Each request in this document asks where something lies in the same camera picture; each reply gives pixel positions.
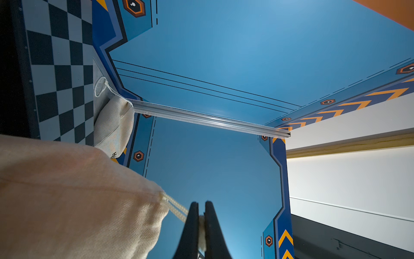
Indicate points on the black white chessboard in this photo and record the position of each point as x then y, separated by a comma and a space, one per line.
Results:
55, 54

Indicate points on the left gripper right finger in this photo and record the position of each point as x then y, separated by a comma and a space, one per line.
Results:
216, 247

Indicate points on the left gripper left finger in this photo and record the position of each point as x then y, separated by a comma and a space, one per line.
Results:
188, 245

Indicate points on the beige drawstring bag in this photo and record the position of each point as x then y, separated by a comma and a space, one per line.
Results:
113, 119
69, 201

